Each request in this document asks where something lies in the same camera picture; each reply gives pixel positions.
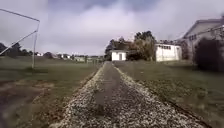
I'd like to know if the small white shed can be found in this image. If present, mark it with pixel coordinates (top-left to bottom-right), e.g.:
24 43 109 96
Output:
110 49 128 62

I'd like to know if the grey gravel path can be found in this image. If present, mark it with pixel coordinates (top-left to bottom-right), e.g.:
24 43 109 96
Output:
49 61 209 128

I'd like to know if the group of trees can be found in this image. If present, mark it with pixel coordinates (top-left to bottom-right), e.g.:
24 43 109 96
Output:
104 30 158 62

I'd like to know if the row of distant houses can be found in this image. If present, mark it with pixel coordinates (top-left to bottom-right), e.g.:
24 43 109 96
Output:
34 51 105 64

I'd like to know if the white low building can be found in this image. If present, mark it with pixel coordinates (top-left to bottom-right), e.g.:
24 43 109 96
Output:
155 43 183 63

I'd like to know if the grass field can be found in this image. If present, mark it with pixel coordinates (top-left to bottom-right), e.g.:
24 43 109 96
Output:
113 59 224 128
0 55 104 128

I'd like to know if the dark bush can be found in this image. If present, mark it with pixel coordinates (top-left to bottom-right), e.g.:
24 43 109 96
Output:
193 37 224 73

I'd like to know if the large grey building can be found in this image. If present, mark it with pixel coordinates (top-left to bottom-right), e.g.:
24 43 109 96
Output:
181 14 224 61

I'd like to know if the row of distant trees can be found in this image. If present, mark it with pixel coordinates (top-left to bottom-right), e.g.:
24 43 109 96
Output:
0 42 34 58

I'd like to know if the white goal frame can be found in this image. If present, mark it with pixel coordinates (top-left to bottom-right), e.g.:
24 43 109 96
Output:
0 8 41 70

